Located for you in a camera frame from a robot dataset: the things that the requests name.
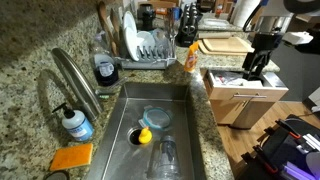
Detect large white plate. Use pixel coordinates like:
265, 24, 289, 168
123, 26, 141, 62

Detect small wooden cutting board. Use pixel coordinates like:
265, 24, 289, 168
202, 36, 256, 54

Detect large wooden cutting board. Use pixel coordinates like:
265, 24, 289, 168
196, 39, 249, 57

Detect small white plate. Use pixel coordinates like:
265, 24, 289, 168
122, 10, 139, 34

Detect white bowl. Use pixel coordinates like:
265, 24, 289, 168
136, 30, 157, 52

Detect orange food packet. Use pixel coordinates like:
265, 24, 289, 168
183, 41, 200, 74

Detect black equipment cart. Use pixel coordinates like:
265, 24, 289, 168
240, 114, 320, 180

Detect blue rimmed container lid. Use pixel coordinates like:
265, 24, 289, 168
142, 104, 175, 132

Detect stainless steel sink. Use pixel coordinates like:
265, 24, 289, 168
84, 82, 207, 180

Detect grey dish rack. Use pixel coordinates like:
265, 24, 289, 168
114, 33, 178, 71

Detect clear plastic jar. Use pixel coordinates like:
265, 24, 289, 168
145, 134, 183, 180

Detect blue soap pump bottle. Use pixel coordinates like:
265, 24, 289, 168
51, 102, 95, 143

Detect clear wine glass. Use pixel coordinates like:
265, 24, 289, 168
162, 6, 183, 52

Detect black coffee maker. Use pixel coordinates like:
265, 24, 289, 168
136, 2, 157, 32

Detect wooden cabinet doors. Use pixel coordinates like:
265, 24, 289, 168
209, 99, 276, 131

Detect wooden spoon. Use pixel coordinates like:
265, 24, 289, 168
96, 1, 118, 57
109, 7, 122, 51

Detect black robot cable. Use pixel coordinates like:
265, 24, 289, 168
242, 2, 265, 33

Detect orange scrub sponge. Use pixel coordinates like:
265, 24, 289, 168
48, 142, 95, 172

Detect yellow rubber duck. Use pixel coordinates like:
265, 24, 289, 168
137, 126, 154, 145

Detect curved steel faucet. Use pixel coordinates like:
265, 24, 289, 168
50, 47, 104, 122

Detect black knife block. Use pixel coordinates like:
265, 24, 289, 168
175, 2, 204, 48

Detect wooden drawer with metal handle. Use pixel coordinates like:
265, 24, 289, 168
199, 67, 290, 103

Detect white paper towel roll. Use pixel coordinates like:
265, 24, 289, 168
231, 0, 261, 29

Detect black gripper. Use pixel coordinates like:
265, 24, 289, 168
242, 32, 284, 81

